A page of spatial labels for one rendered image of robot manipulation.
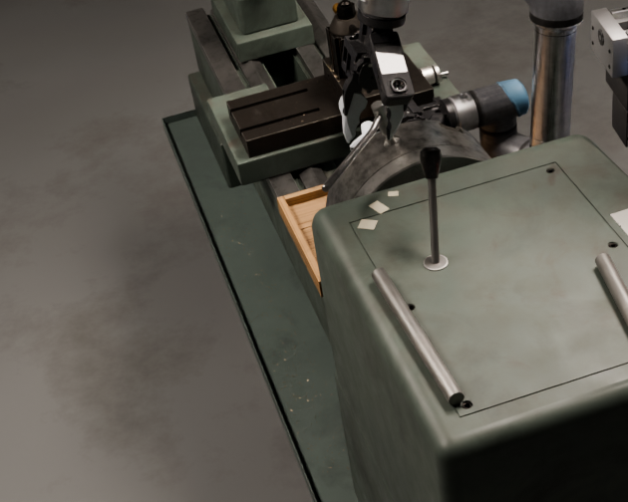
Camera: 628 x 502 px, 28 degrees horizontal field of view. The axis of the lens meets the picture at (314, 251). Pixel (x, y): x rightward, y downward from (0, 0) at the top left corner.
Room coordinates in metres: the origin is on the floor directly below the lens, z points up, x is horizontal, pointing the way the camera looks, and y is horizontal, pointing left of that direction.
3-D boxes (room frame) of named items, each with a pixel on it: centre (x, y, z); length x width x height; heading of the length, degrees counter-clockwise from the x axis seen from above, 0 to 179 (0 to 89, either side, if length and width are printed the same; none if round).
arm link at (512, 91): (2.07, -0.41, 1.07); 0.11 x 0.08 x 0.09; 101
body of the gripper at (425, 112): (2.05, -0.25, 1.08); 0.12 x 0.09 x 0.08; 101
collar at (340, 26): (2.39, -0.15, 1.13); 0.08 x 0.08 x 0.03
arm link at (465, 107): (2.06, -0.33, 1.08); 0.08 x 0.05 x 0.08; 11
